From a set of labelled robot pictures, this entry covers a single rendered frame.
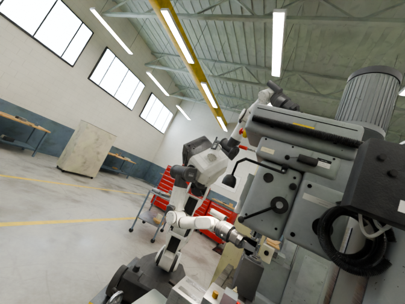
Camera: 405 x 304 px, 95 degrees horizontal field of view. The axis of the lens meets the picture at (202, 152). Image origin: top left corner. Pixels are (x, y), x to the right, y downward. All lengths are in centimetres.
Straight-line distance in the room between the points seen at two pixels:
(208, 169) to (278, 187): 52
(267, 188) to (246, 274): 58
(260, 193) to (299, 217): 18
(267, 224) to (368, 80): 78
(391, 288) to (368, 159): 37
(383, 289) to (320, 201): 29
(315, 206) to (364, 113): 46
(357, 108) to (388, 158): 42
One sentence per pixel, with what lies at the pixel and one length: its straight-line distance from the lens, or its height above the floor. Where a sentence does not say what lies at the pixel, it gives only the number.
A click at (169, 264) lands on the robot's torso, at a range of 180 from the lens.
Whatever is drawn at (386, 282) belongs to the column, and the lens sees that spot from 84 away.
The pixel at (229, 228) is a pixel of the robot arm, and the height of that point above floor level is 126.
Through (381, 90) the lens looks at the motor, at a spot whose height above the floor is 208.
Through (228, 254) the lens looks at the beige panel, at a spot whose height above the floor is 69.
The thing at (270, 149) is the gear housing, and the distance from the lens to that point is 91.
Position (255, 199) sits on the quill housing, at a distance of 89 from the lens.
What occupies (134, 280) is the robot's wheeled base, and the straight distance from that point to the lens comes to 167.
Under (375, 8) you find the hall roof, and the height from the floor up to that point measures 620.
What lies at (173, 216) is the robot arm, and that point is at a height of 115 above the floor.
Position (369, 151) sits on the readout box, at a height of 168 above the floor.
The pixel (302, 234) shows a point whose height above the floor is 139.
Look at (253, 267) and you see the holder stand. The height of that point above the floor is 109.
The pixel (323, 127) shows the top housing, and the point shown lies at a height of 183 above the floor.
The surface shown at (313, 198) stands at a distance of 89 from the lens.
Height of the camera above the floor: 141
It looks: 8 degrees up
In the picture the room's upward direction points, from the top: 24 degrees clockwise
